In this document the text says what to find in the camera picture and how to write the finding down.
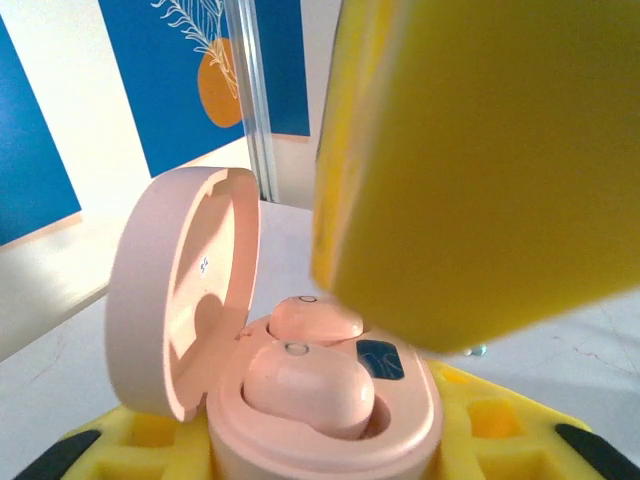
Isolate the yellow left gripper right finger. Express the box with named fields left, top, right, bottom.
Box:
left=427, top=359, right=626, bottom=480

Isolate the pink earbud charging case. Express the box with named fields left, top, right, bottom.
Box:
left=104, top=167, right=446, bottom=480

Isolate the aluminium frame post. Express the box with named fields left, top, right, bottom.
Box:
left=223, top=0, right=281, bottom=204

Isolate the pink wireless earbud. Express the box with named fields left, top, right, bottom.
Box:
left=242, top=341, right=376, bottom=441
left=267, top=294, right=365, bottom=346

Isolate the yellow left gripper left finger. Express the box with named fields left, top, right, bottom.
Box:
left=12, top=399, right=216, bottom=480

